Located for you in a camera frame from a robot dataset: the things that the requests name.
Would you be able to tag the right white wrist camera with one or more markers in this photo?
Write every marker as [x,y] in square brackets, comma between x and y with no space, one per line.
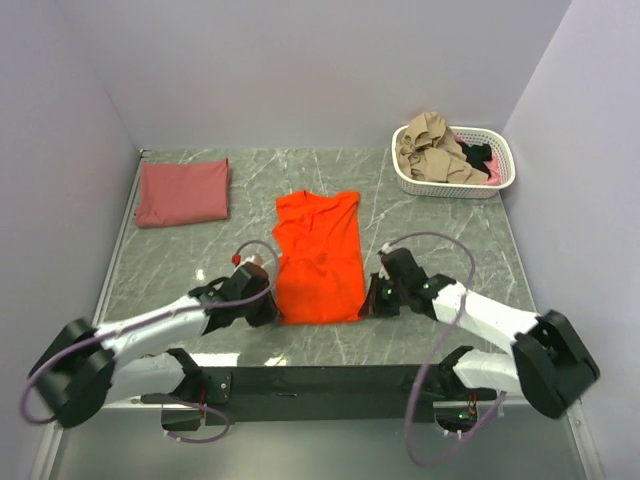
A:
[386,257]

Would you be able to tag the orange t-shirt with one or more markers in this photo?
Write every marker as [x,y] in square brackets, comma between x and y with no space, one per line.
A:
[321,279]

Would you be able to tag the black garment in basket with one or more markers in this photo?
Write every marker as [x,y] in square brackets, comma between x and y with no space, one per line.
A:
[478,156]

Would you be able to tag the folded pink t-shirt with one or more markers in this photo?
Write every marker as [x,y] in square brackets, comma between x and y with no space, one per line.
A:
[183,194]

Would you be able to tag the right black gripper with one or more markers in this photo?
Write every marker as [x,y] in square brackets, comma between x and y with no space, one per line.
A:
[376,298]

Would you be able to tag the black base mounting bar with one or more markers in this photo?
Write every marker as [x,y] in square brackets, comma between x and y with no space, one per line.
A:
[306,393]

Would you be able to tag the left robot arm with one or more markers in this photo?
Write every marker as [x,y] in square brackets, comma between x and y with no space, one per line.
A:
[86,368]

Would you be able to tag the pink garment in basket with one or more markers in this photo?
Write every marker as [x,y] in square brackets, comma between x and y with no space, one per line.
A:
[494,176]

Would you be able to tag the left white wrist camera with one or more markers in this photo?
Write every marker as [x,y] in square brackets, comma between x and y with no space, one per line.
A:
[239,259]

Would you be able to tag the beige crumpled t-shirt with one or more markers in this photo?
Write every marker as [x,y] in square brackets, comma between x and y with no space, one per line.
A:
[427,150]

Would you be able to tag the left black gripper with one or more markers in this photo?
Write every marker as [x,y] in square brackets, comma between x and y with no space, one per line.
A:
[267,308]

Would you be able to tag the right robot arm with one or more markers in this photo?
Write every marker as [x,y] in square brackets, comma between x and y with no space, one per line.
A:
[539,356]

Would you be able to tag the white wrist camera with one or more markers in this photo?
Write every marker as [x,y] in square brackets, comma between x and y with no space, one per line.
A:
[239,259]
[386,257]

